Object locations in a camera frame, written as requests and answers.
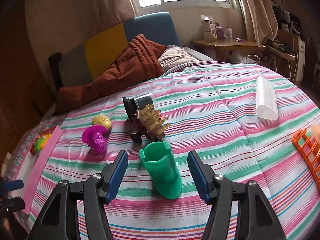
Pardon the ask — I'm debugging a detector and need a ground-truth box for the white green air freshener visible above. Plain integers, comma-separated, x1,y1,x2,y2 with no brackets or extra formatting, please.
30,133,52,154

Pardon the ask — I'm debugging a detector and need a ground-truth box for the yellow embossed oval soap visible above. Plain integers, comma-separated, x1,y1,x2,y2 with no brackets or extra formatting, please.
92,115,112,130

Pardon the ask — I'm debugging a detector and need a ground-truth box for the green plastic cup holder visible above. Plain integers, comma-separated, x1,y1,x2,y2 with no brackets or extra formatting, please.
139,141,182,200

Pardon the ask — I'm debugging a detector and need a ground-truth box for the black capped clear jar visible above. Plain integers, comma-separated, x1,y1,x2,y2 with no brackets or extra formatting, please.
122,93,157,121

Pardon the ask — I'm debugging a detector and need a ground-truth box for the pink storage box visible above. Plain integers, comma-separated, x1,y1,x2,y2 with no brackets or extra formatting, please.
15,126,62,215

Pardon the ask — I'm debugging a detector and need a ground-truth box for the orange plastic rack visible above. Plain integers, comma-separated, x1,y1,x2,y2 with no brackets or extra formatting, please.
291,127,319,191

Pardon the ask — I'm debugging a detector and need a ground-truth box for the purple skull toy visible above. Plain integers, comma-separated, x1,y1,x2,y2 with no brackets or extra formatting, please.
81,125,107,154

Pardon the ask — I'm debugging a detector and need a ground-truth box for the striped bed cover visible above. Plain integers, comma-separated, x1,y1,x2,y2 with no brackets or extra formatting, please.
15,62,319,239

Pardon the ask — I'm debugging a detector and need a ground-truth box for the white translucent tube container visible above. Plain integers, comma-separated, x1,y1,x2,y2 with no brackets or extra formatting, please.
255,76,278,121

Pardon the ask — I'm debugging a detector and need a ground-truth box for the brown hair brush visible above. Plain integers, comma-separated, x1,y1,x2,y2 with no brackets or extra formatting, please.
130,104,170,144

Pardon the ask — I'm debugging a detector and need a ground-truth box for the yellow headboard cushion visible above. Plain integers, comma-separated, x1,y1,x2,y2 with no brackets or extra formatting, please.
84,23,128,80

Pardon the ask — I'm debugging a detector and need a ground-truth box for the rust brown quilted blanket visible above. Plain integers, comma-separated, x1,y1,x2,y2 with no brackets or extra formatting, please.
55,34,167,114

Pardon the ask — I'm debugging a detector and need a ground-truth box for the wooden side table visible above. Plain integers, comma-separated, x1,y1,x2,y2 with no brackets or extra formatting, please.
191,39,266,51

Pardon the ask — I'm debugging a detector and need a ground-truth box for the striped pillow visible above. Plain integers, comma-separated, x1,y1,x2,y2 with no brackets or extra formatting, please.
158,45,199,73

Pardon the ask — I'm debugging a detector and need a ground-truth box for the purple small box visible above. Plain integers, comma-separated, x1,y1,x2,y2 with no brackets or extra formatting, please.
215,26,225,40

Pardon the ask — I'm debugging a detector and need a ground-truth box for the white carton box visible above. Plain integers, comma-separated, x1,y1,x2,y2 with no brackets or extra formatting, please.
200,15,217,42

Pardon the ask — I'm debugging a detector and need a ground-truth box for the beige curtain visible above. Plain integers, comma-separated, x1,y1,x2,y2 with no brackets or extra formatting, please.
240,0,278,44

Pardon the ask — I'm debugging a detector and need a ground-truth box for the blue headboard cushion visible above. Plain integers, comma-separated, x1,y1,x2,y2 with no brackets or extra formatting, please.
123,12,181,47

